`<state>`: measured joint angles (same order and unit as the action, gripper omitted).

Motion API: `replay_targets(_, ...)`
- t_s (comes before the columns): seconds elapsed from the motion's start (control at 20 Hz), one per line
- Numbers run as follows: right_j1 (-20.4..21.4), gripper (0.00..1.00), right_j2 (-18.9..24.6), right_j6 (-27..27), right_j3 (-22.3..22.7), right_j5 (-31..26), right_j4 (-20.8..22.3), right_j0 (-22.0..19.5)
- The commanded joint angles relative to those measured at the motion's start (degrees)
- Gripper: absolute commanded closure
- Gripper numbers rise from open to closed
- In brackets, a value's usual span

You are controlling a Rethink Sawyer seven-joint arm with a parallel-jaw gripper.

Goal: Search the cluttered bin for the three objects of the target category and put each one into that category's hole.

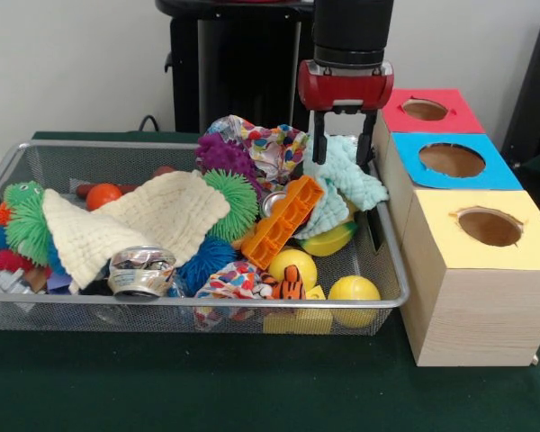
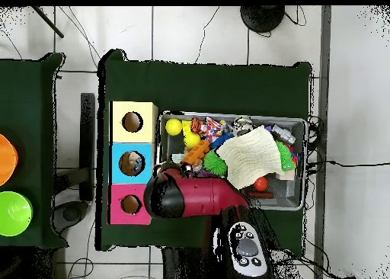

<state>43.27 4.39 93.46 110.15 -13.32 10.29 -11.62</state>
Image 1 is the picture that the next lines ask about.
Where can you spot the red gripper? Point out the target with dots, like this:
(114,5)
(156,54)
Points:
(346,90)

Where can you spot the light blue knitted cloth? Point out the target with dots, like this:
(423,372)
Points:
(342,175)

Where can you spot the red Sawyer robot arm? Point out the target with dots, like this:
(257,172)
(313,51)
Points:
(351,27)

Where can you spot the wooden box with three holes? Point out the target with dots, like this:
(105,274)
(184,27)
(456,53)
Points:
(477,310)

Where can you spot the orange toy building brick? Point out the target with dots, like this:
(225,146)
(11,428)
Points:
(283,220)

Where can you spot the green spiky rubber ball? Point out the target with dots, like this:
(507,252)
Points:
(234,198)

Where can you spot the yellow ball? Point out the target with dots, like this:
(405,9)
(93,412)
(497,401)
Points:
(353,292)
(290,263)

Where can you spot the orange tiger plush toy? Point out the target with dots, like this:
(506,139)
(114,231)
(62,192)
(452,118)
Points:
(290,283)

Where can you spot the cream knitted cloth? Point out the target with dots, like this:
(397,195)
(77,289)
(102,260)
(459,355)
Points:
(130,220)

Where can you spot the crushed silver can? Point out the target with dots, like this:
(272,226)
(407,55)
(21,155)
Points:
(137,274)

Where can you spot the small orange ball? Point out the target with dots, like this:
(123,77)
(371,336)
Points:
(102,195)

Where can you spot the green spiky caterpillar toy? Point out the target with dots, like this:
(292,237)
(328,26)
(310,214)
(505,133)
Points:
(22,220)

